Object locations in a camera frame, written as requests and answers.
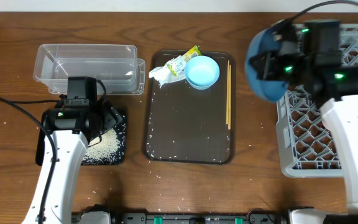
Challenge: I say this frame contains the wooden chopstick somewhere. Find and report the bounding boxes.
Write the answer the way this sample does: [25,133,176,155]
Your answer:
[228,64,232,130]
[226,60,230,125]

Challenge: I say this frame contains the wooden chopstick right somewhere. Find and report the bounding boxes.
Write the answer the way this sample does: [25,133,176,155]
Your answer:
[228,64,232,130]

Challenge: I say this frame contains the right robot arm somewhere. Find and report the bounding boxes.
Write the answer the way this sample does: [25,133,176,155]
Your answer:
[245,19,358,223]

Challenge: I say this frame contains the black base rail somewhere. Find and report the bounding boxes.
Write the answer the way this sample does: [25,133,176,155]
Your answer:
[71,205,358,224]

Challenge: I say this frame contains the light blue small bowl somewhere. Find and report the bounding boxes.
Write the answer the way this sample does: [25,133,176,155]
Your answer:
[185,55,220,90]

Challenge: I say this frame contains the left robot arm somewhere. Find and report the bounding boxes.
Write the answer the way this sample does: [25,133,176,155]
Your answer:
[24,77,122,223]

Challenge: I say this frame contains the clear plastic bin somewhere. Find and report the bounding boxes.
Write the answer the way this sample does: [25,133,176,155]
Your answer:
[33,44,140,95]

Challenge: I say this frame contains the crumpled white green wrapper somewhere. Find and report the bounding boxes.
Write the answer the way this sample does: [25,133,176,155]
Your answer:
[149,45,201,87]

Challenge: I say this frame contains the dark blue plate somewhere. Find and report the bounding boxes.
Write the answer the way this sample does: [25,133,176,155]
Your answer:
[245,28,288,103]

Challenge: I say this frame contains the wooden chopstick left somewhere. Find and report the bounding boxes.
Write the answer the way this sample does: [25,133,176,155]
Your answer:
[226,60,230,125]

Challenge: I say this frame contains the pile of white rice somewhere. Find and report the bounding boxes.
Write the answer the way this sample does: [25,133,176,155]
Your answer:
[81,119,126,166]

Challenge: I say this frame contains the grey dishwasher rack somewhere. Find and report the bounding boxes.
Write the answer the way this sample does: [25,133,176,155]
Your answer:
[276,24,358,178]

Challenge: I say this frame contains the black plastic tray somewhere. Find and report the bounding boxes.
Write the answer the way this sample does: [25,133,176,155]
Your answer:
[42,106,126,166]

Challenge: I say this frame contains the brown serving tray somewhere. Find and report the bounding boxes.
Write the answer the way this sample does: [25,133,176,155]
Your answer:
[142,52,236,165]

